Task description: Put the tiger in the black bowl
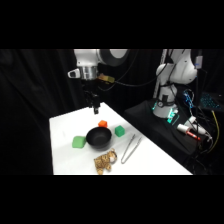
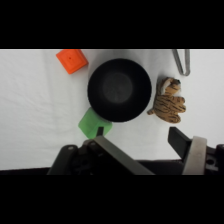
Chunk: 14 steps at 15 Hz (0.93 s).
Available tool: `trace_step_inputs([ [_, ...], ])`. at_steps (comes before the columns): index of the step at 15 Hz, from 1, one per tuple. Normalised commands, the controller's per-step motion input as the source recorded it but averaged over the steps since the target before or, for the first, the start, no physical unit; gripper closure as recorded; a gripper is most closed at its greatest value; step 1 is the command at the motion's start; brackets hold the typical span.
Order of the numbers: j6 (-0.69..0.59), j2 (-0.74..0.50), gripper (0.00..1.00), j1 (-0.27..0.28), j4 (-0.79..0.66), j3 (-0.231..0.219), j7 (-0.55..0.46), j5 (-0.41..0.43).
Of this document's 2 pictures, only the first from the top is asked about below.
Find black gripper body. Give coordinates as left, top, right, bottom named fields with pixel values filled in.
left=82, top=79, right=101, bottom=108

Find striped tiger plush toy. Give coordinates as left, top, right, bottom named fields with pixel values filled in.
left=93, top=148, right=119, bottom=175

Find black bowl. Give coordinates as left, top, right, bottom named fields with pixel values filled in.
left=85, top=126, right=113, bottom=150

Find orange cube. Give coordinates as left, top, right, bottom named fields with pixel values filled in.
left=98, top=119, right=109, bottom=129

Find green cube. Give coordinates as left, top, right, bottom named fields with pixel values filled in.
left=114, top=125, right=126, bottom=138

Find flat green block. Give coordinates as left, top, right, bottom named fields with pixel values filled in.
left=71, top=135, right=88, bottom=149

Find black robot stand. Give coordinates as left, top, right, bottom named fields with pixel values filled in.
left=124, top=98, right=204, bottom=158

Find metal tongs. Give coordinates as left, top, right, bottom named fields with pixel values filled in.
left=120, top=134, right=143, bottom=165

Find black curtain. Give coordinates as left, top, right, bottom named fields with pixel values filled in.
left=0, top=49, right=224, bottom=176

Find green lit control box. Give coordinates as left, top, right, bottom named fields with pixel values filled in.
left=166, top=108, right=181, bottom=125

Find white and red marker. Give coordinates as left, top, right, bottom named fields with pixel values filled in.
left=176, top=123, right=203, bottom=141

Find keyboard with teal lights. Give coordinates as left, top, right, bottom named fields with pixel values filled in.
left=199, top=92, right=222, bottom=111

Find brown wrist camera box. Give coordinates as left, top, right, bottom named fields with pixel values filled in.
left=97, top=74, right=116, bottom=85

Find blue cable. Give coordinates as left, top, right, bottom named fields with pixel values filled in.
left=182, top=89, right=195, bottom=110

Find yellow cable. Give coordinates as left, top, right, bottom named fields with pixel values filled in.
left=210, top=109, right=221, bottom=153

